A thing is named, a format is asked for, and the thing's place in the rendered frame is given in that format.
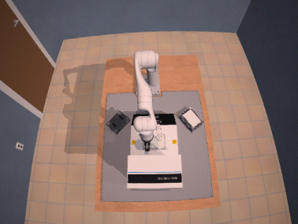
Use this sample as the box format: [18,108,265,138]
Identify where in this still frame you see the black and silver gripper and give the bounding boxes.
[143,137,154,151]

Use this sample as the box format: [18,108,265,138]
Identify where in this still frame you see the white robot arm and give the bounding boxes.
[133,50,162,141]

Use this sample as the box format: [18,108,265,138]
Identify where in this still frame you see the black rectangular frame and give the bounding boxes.
[179,108,203,132]

